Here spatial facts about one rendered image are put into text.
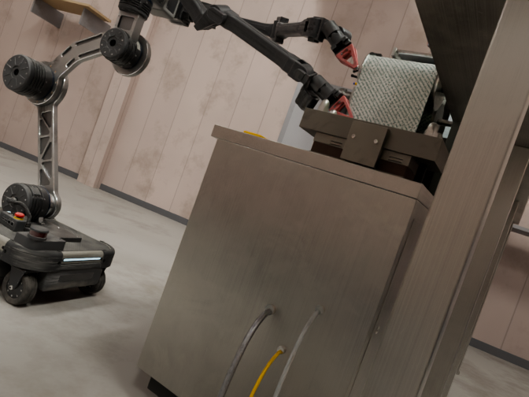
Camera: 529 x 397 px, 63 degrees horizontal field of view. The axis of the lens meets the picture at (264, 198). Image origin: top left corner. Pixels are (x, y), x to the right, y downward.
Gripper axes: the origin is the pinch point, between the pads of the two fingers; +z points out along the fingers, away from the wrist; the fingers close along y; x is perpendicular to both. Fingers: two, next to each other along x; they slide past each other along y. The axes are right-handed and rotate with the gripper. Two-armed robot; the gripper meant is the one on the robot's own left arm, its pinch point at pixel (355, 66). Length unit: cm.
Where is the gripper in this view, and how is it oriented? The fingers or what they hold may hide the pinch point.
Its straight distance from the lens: 158.5
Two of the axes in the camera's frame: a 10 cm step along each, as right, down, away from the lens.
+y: -4.6, -1.1, -8.8
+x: 7.7, -5.3, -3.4
